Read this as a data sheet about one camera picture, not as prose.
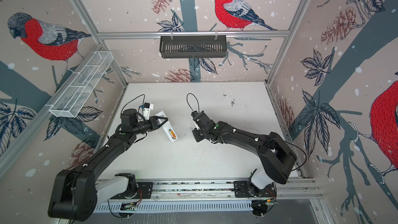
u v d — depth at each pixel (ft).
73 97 2.40
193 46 3.50
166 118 2.65
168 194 2.39
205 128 2.11
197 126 2.49
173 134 2.67
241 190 2.39
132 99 2.12
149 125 2.43
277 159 1.41
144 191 2.41
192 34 3.20
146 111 2.51
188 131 3.08
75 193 1.32
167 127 2.63
